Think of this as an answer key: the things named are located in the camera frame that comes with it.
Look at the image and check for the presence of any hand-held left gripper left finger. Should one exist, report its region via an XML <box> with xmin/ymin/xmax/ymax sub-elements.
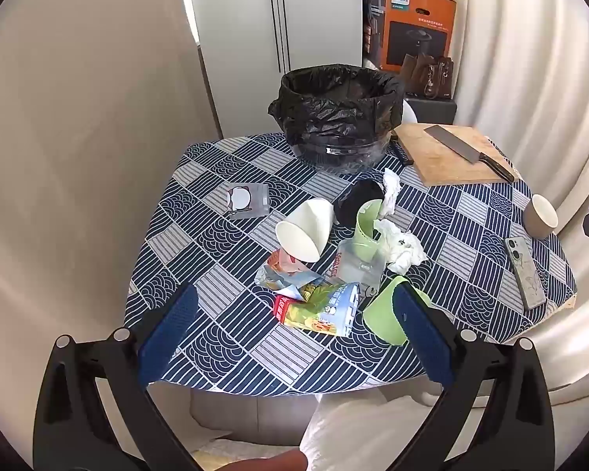
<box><xmin>33</xmin><ymin>282</ymin><xmax>200</xmax><ymax>471</ymax></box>

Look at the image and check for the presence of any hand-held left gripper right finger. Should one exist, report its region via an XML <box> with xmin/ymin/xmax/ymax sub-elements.
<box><xmin>391</xmin><ymin>282</ymin><xmax>555</xmax><ymax>471</ymax></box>

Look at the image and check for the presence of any green paper cup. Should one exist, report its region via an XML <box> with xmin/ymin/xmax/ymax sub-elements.
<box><xmin>352</xmin><ymin>199</ymin><xmax>388</xmax><ymax>262</ymax></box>
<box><xmin>362</xmin><ymin>276</ymin><xmax>435</xmax><ymax>347</ymax></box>

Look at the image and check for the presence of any green and red snack packet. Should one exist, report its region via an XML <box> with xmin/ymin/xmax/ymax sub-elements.
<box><xmin>274</xmin><ymin>281</ymin><xmax>363</xmax><ymax>338</ymax></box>

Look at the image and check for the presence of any trash bin with black bag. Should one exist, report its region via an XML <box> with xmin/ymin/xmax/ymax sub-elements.
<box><xmin>268</xmin><ymin>65</ymin><xmax>406</xmax><ymax>175</ymax></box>

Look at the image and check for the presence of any blue patterned tablecloth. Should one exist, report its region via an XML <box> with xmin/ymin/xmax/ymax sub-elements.
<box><xmin>124</xmin><ymin>132</ymin><xmax>579</xmax><ymax>396</ymax></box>

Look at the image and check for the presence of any beige ceramic cup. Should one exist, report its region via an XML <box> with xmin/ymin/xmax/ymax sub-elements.
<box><xmin>523</xmin><ymin>194</ymin><xmax>559</xmax><ymax>239</ymax></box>

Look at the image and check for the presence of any smartphone in pale case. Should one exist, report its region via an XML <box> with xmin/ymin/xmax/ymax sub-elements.
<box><xmin>505</xmin><ymin>237</ymin><xmax>548</xmax><ymax>311</ymax></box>

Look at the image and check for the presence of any crumpled white tissue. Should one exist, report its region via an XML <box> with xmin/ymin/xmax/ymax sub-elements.
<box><xmin>373</xmin><ymin>218</ymin><xmax>429</xmax><ymax>276</ymax></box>

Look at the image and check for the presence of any clear plastic container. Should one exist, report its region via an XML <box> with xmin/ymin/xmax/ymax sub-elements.
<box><xmin>335</xmin><ymin>238</ymin><xmax>388</xmax><ymax>300</ymax></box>

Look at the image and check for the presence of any person's white clothing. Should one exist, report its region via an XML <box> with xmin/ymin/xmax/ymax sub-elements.
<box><xmin>299</xmin><ymin>395</ymin><xmax>445</xmax><ymax>471</ymax></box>

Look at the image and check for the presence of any pink snack wrapper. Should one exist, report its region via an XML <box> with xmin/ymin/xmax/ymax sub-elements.
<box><xmin>254</xmin><ymin>249</ymin><xmax>325</xmax><ymax>291</ymax></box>

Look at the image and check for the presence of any long white tissue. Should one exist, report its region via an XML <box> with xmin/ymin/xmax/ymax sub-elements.
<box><xmin>380</xmin><ymin>168</ymin><xmax>402</xmax><ymax>217</ymax></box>

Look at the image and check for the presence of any black plastic bag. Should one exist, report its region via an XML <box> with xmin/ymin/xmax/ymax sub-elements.
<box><xmin>334</xmin><ymin>179</ymin><xmax>384</xmax><ymax>229</ymax></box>

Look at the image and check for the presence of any white paper cup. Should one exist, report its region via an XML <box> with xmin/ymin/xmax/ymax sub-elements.
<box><xmin>275</xmin><ymin>199</ymin><xmax>335</xmax><ymax>263</ymax></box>

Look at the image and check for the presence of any white curtain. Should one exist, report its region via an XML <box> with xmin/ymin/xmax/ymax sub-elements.
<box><xmin>452</xmin><ymin>0</ymin><xmax>589</xmax><ymax>403</ymax></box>

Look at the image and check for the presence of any cleaver knife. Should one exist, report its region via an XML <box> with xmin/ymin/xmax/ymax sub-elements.
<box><xmin>424</xmin><ymin>125</ymin><xmax>516</xmax><ymax>183</ymax></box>

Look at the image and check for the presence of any wooden cutting board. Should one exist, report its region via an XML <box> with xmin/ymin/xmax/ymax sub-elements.
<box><xmin>391</xmin><ymin>124</ymin><xmax>520</xmax><ymax>187</ymax></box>

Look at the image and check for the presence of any black box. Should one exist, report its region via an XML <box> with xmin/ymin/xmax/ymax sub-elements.
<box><xmin>405</xmin><ymin>97</ymin><xmax>458</xmax><ymax>126</ymax></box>

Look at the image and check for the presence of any brown leather handbag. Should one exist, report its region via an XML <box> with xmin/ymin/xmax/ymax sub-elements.
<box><xmin>401</xmin><ymin>51</ymin><xmax>455</xmax><ymax>100</ymax></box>

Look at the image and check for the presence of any orange cardboard box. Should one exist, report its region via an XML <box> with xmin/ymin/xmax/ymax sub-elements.
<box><xmin>363</xmin><ymin>0</ymin><xmax>458</xmax><ymax>73</ymax></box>

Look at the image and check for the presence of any white refrigerator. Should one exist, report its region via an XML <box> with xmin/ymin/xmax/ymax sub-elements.
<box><xmin>187</xmin><ymin>0</ymin><xmax>364</xmax><ymax>141</ymax></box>

